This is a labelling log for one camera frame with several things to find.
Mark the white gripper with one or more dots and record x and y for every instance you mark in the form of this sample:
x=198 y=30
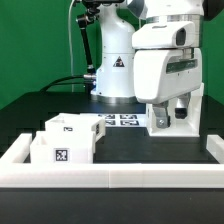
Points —
x=160 y=75

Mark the white drawer cabinet frame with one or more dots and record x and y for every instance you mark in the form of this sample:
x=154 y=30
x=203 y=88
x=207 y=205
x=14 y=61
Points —
x=187 y=127

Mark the white drawer box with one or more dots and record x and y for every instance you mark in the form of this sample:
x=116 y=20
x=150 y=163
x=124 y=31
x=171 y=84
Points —
x=62 y=147
x=77 y=123

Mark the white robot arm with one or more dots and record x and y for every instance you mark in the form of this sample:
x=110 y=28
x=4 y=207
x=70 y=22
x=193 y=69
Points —
x=120 y=19

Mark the white fiducial marker sheet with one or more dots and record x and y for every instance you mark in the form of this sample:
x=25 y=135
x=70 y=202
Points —
x=122 y=120

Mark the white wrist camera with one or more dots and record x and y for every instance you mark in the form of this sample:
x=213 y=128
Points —
x=178 y=34

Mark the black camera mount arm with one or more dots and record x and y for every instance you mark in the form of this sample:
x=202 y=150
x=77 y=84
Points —
x=83 y=21

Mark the white workspace border frame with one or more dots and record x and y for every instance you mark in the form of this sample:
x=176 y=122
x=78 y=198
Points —
x=15 y=172

